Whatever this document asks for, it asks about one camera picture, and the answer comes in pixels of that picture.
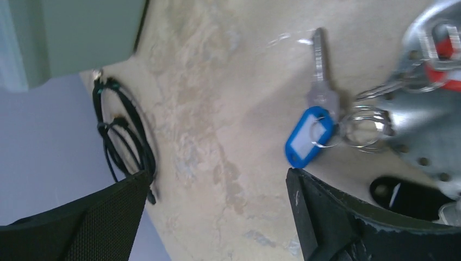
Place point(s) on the green plastic toolbox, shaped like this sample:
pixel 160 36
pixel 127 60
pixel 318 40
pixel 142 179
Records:
pixel 41 40

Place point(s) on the key with blue tag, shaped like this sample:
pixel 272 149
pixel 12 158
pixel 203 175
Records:
pixel 317 124

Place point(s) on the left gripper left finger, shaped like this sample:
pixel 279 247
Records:
pixel 99 226

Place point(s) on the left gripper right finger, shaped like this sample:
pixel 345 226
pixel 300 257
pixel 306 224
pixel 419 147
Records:
pixel 333 225

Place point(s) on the metal keyring with keys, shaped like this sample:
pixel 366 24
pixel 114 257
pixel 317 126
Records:
pixel 417 116

